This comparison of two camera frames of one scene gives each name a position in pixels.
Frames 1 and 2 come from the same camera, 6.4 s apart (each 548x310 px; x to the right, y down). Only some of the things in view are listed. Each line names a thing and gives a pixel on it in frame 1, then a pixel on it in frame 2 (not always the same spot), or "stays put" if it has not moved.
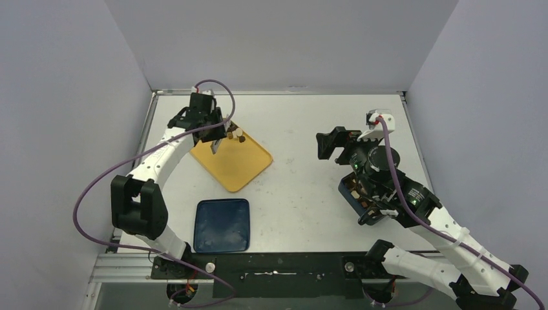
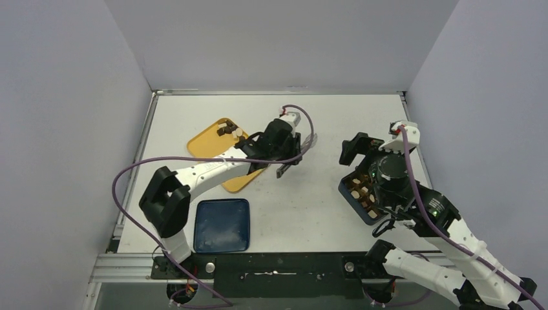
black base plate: [276, 275] stays put
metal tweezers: [214, 145] to [282, 169]
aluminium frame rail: [132, 267] stays put
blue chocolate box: [348, 186] stays put
